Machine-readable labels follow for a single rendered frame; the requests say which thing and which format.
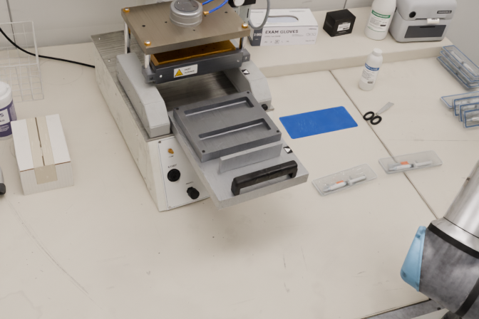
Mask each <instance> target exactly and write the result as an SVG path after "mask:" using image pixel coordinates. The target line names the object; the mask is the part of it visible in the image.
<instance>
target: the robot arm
mask: <svg viewBox="0 0 479 319"><path fill-rule="evenodd" d="M400 274H401V278H402V279H403V281H405V282H406V283H407V284H409V285H410V286H412V287H413V288H415V289H416V291H417V292H421V293H422V294H424V295H425V296H427V297H429V298H430V299H432V300H434V301H435V302H437V303H438V304H440V305H441V306H443V307H444V308H446V309H448V310H449V311H448V312H447V313H446V314H445V315H444V316H443V317H442V318H441V319H479V159H478V161H477V162H476V163H475V166H474V167H473V169H472V170H471V172H470V174H469V175H468V177H467V179H466V180H465V182H464V183H463V186H462V187H461V188H460V190H459V192H458V193H457V195H456V196H455V199H454V200H453V202H452V203H451V205H450V206H449V208H448V210H447V212H446V213H445V215H444V216H443V217H442V218H440V219H436V220H433V221H431V222H430V224H429V225H428V227H427V228H426V226H419V227H418V230H417V232H416V235H415V236H414V239H413V241H412V244H411V246H410V249H409V250H408V253H407V255H406V258H405V260H404V262H403V265H402V267H401V271H400Z"/></svg>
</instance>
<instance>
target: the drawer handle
mask: <svg viewBox="0 0 479 319"><path fill-rule="evenodd" d="M297 167H298V164H297V163H296V161H294V160H292V161H288V162H284V163H281V164H277V165H275V166H272V167H268V168H265V169H261V170H258V171H255V172H250V173H248V174H243V175H241V176H238V177H235V178H234V179H233V181H232V186H231V191H232V193H233V194H234V195H235V196H237V195H239V194H240V189H242V188H245V187H249V186H252V185H254V184H259V183H261V182H266V181H268V180H271V179H275V178H277V177H281V176H284V175H287V174H288V175H289V176H290V177H291V178H294V177H296V175H297V170H298V168H297Z"/></svg>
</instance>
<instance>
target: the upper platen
mask: <svg viewBox="0 0 479 319"><path fill-rule="evenodd" d="M234 50H236V48H235V46H234V45H233V44H232V42H231V41H230V40H226V41H219V42H215V43H208V44H204V45H200V46H193V47H189V48H181V49H177V50H173V51H166V52H162V53H155V54H151V65H152V67H153V68H154V66H158V65H162V64H166V63H173V62H177V61H183V60H187V59H191V58H198V57H203V56H209V55H213V54H217V53H224V52H228V51H234Z"/></svg>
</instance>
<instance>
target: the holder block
mask: <svg viewBox="0 0 479 319"><path fill-rule="evenodd" d="M173 116H174V118H175V119H176V121H177V123H178V125H179V126H180V128H181V129H182V131H183V132H184V134H185V136H186V138H187V139H188V141H189V143H190V144H191V146H192V148H193V149H194V151H195V153H196V154H197V156H198V157H199V159H200V161H201V162H206V161H209V160H213V159H217V158H220V157H224V156H226V155H231V154H234V153H237V152H241V151H245V150H249V149H252V148H255V147H259V146H262V145H267V144H270V143H273V142H277V141H280V140H281V136H282V132H281V131H280V130H279V128H278V127H277V126H276V125H275V124H274V122H273V121H272V119H271V118H270V117H269V116H268V114H267V113H266V112H265V111H264V109H263V108H262V106H261V105H260V104H259V103H258V102H257V100H256V99H255V97H254V96H253V94H251V92H250V91H249V90H248V91H244V92H241V93H235V94H231V95H226V96H222V97H219V98H213V99H210V100H204V101H201V102H198V103H192V104H189V105H183V106H180V107H176V108H174V109H173Z"/></svg>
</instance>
